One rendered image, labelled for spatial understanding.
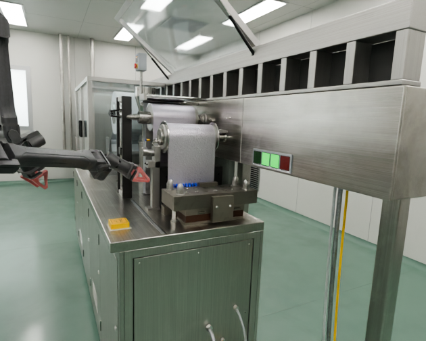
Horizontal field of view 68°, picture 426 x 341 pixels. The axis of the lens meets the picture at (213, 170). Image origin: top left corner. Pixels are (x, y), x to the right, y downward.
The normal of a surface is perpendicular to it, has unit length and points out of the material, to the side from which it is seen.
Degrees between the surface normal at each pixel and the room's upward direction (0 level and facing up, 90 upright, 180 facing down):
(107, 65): 90
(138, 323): 90
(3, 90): 90
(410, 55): 90
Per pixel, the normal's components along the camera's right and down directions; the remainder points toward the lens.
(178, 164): 0.45, 0.16
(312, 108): -0.89, 0.04
